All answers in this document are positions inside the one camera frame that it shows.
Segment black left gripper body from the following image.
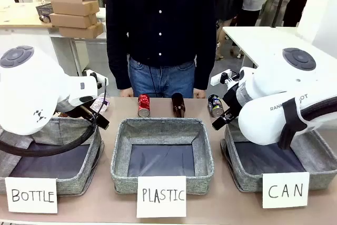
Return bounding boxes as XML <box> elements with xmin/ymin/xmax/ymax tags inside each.
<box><xmin>88</xmin><ymin>113</ymin><xmax>110</xmax><ymax>131</ymax></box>

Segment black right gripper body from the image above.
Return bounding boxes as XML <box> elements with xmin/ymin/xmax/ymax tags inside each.
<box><xmin>222</xmin><ymin>87</ymin><xmax>243</xmax><ymax>120</ymax></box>

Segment dark printed can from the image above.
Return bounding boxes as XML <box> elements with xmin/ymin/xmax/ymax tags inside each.
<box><xmin>207</xmin><ymin>93</ymin><xmax>225</xmax><ymax>119</ymax></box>

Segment plastic bottle purple label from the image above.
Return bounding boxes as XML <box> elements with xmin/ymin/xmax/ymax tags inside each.
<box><xmin>90</xmin><ymin>92</ymin><xmax>111</xmax><ymax>114</ymax></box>

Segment brown glass bottle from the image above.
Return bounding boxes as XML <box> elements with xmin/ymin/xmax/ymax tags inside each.
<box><xmin>58</xmin><ymin>105</ymin><xmax>93</xmax><ymax>119</ymax></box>
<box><xmin>171</xmin><ymin>92</ymin><xmax>186</xmax><ymax>118</ymax></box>

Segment crushed red can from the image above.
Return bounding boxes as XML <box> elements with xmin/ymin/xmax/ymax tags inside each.
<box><xmin>137</xmin><ymin>93</ymin><xmax>152</xmax><ymax>119</ymax></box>

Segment person's left forearm dark sleeve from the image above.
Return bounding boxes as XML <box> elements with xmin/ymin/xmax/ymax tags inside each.
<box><xmin>193</xmin><ymin>43</ymin><xmax>217</xmax><ymax>91</ymax></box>

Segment person's right forearm dark sleeve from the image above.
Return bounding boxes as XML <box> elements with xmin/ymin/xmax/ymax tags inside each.
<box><xmin>106</xmin><ymin>43</ymin><xmax>132</xmax><ymax>91</ymax></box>

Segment grey fabric basket plastic label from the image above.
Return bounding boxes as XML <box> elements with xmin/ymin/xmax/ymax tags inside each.
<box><xmin>110</xmin><ymin>118</ymin><xmax>215</xmax><ymax>194</ymax></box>

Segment grey fabric basket bottle label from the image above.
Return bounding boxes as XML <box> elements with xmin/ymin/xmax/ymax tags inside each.
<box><xmin>0</xmin><ymin>116</ymin><xmax>105</xmax><ymax>197</ymax></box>

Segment white paper sign CAN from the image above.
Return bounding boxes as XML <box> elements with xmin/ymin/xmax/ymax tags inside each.
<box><xmin>262</xmin><ymin>171</ymin><xmax>310</xmax><ymax>209</ymax></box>

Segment grey fabric basket can label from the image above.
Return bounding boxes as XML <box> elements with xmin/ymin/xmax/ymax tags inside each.
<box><xmin>220</xmin><ymin>123</ymin><xmax>337</xmax><ymax>193</ymax></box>

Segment closed flat cardboard box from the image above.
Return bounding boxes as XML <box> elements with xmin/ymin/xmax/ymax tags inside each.
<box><xmin>49</xmin><ymin>12</ymin><xmax>98</xmax><ymax>29</ymax></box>
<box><xmin>58</xmin><ymin>21</ymin><xmax>104</xmax><ymax>39</ymax></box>

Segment white paper sign PLASTIC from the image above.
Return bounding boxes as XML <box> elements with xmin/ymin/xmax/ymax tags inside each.
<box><xmin>136</xmin><ymin>175</ymin><xmax>187</xmax><ymax>219</ymax></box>

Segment white paper sign BOTTLE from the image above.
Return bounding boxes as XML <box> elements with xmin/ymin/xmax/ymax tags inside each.
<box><xmin>4</xmin><ymin>177</ymin><xmax>58</xmax><ymax>214</ymax></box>

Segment person in dark shirt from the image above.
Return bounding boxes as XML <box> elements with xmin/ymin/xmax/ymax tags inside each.
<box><xmin>105</xmin><ymin>0</ymin><xmax>218</xmax><ymax>99</ymax></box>

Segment black tripod pole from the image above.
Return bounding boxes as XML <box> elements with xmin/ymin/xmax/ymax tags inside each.
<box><xmin>271</xmin><ymin>0</ymin><xmax>291</xmax><ymax>28</ymax></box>

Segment open cardboard box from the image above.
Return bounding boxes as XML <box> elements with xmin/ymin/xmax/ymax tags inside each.
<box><xmin>50</xmin><ymin>0</ymin><xmax>101</xmax><ymax>17</ymax></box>

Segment wooden top desk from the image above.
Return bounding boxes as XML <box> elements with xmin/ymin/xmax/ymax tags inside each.
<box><xmin>0</xmin><ymin>3</ymin><xmax>107</xmax><ymax>78</ymax></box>

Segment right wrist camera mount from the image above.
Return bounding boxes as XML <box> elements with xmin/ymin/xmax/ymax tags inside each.
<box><xmin>210</xmin><ymin>69</ymin><xmax>241</xmax><ymax>86</ymax></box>

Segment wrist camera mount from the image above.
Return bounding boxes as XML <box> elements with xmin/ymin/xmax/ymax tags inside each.
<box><xmin>84</xmin><ymin>69</ymin><xmax>109</xmax><ymax>90</ymax></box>
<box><xmin>210</xmin><ymin>69</ymin><xmax>241</xmax><ymax>86</ymax></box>

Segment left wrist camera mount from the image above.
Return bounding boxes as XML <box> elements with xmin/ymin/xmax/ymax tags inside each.
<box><xmin>84</xmin><ymin>69</ymin><xmax>109</xmax><ymax>90</ymax></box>

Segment black strap on right arm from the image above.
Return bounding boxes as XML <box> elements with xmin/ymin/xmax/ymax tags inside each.
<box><xmin>277</xmin><ymin>97</ymin><xmax>309</xmax><ymax>150</ymax></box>

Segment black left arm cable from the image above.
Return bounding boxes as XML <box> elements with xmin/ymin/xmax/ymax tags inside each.
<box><xmin>0</xmin><ymin>77</ymin><xmax>110</xmax><ymax>158</ymax></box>

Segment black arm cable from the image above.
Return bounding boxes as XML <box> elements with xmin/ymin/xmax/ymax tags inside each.
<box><xmin>0</xmin><ymin>77</ymin><xmax>110</xmax><ymax>158</ymax></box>
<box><xmin>300</xmin><ymin>95</ymin><xmax>337</xmax><ymax>125</ymax></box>

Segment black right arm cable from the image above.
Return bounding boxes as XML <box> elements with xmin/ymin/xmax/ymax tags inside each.
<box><xmin>300</xmin><ymin>95</ymin><xmax>337</xmax><ymax>125</ymax></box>

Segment dark wire basket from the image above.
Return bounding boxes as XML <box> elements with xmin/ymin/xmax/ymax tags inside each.
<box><xmin>35</xmin><ymin>3</ymin><xmax>54</xmax><ymax>21</ymax></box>

